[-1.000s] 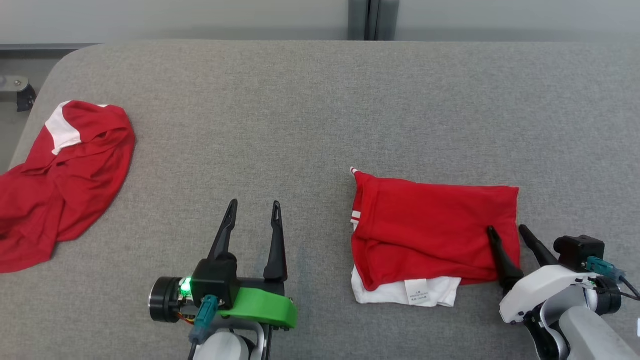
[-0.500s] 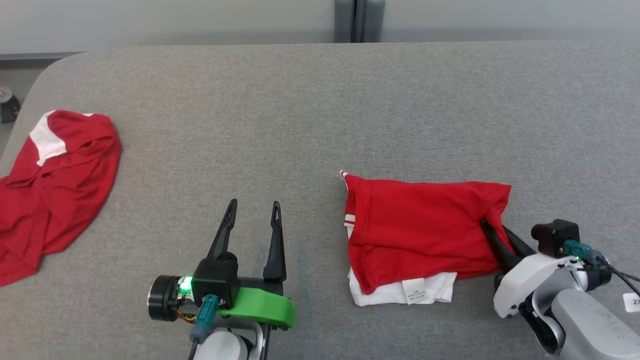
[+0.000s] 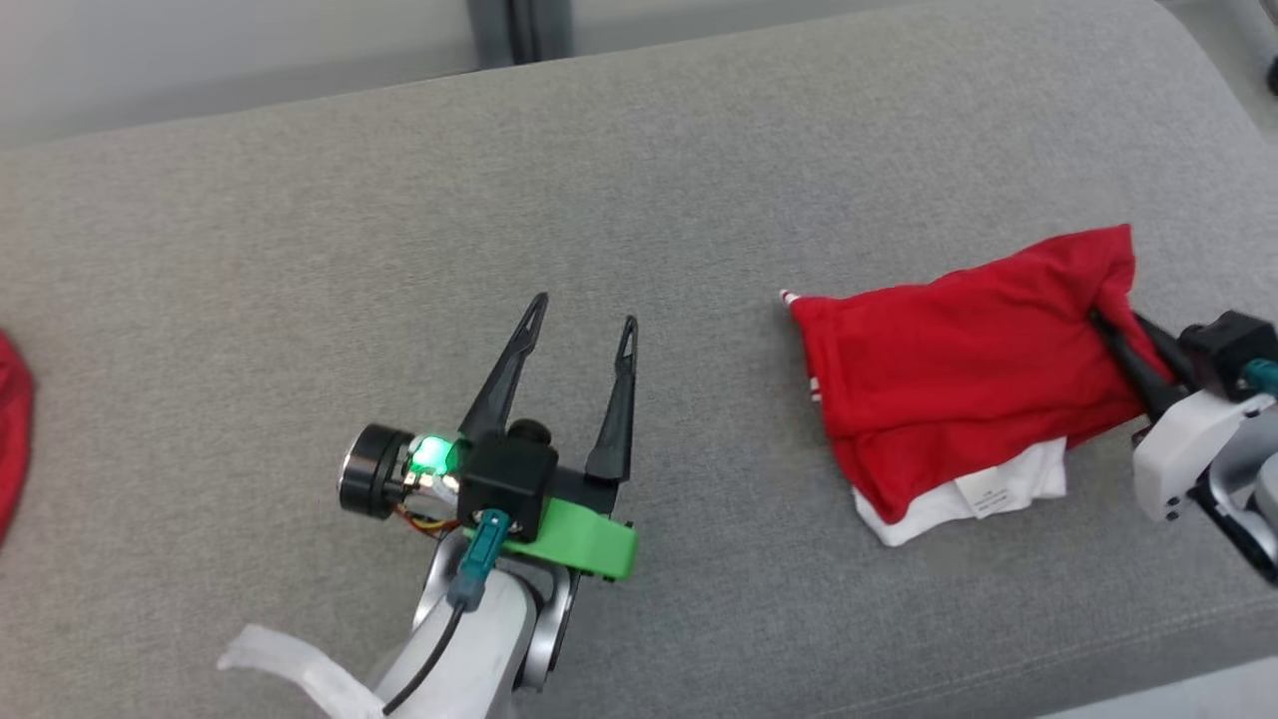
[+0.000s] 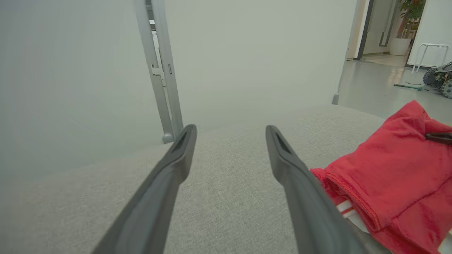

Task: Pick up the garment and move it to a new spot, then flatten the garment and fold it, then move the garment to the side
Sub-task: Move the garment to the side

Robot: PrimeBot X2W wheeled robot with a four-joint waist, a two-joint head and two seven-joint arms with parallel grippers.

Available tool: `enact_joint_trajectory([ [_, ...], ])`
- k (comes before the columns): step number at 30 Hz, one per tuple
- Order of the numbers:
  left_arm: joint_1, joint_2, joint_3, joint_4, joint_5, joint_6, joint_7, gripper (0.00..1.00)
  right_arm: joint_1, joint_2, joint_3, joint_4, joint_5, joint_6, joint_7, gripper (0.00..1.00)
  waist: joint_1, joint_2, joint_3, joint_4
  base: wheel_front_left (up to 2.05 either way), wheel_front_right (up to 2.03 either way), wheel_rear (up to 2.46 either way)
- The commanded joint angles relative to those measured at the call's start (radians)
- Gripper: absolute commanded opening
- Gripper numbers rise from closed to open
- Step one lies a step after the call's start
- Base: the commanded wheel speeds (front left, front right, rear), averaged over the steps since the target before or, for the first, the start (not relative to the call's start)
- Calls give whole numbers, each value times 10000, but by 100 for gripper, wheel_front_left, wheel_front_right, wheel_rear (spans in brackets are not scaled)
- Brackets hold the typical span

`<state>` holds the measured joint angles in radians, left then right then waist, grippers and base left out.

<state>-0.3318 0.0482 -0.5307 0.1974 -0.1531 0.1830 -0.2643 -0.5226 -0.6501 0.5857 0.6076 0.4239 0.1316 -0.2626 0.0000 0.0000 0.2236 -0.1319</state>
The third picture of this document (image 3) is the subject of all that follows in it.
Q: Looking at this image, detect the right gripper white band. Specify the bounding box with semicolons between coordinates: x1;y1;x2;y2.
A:
1088;310;1278;522

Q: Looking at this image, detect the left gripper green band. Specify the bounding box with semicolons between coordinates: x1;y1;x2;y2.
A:
337;293;640;582

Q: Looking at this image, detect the red jersey with white stripes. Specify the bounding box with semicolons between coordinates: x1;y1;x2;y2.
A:
779;225;1175;548

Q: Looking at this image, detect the grey fabric sofa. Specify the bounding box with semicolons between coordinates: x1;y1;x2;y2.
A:
0;0;1278;719

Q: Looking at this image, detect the plain red garment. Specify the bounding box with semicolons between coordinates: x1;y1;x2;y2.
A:
0;330;37;548

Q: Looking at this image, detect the left camera cable teal plug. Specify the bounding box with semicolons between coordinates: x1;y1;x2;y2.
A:
382;509;512;716

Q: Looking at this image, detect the translucent white cable wrap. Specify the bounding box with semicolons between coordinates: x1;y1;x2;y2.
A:
218;624;385;719

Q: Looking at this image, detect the grey partition post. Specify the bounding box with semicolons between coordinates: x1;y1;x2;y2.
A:
467;0;575;69

